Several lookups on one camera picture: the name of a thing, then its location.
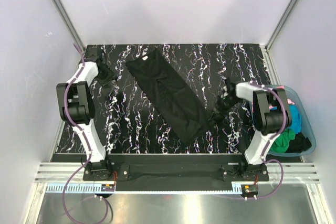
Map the green t shirt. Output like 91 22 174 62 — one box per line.
270 129 298 153

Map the black t shirt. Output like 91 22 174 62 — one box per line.
286 132 312 153
125 49 210 143

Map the pink t shirt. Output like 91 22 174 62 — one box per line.
267 85 295 110

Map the teal plastic laundry basket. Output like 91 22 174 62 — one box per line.
268 86 316 157

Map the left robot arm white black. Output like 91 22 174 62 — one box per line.
56 47 117 181

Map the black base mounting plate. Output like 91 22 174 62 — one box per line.
83 154 269 192

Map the aluminium rail profile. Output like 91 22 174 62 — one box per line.
34 163 320 184

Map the left aluminium frame post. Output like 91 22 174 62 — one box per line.
51 0 86 51

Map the right aluminium frame post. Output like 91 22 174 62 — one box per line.
265 0 316 53

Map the black t shirt in basket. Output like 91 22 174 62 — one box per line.
286 132 312 153

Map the aluminium frame post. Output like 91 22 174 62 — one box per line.
51 0 86 51
265 0 316 53

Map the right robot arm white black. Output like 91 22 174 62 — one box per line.
209 78 292 179

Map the blue t shirt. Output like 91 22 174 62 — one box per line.
289 104 302 134

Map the white slotted cable duct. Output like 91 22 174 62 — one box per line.
46 183 243 195

